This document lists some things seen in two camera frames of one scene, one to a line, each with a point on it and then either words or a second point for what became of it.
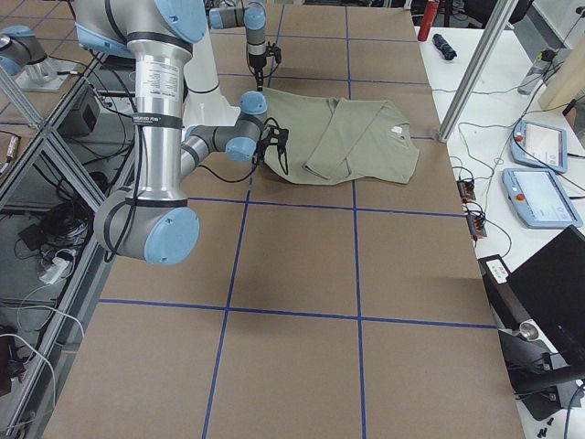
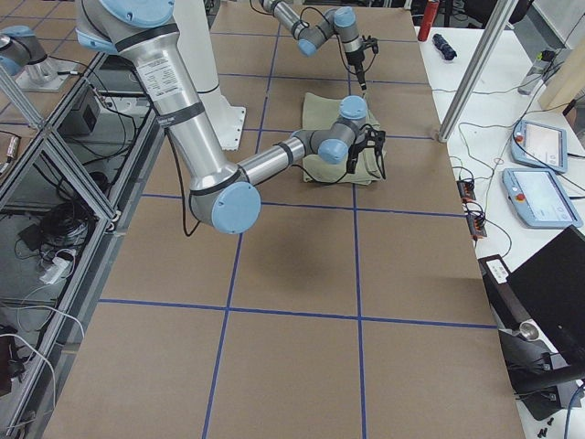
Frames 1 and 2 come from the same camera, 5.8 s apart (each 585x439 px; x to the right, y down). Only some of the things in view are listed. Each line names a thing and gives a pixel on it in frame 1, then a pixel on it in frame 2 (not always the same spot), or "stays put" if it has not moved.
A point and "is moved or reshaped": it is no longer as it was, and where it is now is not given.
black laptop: x=547 y=291 stays put
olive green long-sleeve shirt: x=331 y=140 is moved or reshaped
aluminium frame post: x=503 y=14 stays put
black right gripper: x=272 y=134 → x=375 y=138
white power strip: x=54 y=271 stays put
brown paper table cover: x=306 y=311 stays put
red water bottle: x=430 y=13 stays put
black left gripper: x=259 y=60 → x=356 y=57
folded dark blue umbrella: x=444 y=48 stays put
